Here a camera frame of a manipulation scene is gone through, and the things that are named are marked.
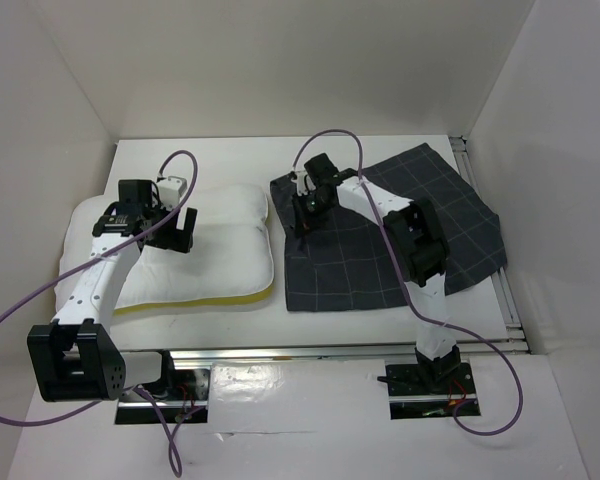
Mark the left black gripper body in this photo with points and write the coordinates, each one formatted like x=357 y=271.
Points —
x=161 y=219

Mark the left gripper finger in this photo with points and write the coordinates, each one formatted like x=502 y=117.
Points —
x=158 y=242
x=183 y=237

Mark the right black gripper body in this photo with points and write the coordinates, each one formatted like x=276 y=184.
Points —
x=310 y=207

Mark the white pillow yellow edge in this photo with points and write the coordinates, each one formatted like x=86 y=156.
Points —
x=230 y=262

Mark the dark grey checked pillowcase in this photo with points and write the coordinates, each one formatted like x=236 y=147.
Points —
x=345 y=265

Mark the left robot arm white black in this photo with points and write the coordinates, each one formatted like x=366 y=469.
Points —
x=73 y=356

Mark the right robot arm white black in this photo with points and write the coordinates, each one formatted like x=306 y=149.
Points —
x=416 y=243

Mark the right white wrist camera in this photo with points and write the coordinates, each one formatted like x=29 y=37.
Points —
x=302 y=182

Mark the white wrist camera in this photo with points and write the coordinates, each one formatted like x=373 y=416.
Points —
x=302 y=182
x=171 y=190

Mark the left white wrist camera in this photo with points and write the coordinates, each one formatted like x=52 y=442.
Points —
x=171 y=190

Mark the front aluminium rail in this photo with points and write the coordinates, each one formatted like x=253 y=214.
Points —
x=402 y=351

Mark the aluminium rail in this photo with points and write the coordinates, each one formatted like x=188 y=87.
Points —
x=402 y=351
x=480 y=256

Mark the right side aluminium rail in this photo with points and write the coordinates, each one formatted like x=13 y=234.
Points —
x=480 y=256

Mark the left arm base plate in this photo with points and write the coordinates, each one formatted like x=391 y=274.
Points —
x=181 y=395

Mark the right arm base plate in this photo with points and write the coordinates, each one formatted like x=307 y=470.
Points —
x=410 y=397

